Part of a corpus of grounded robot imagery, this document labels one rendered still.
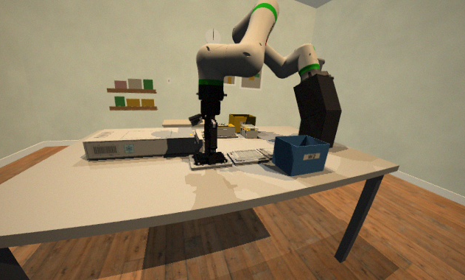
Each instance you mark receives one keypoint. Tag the yellow open-top bin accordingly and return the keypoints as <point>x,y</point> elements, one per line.
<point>241,119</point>

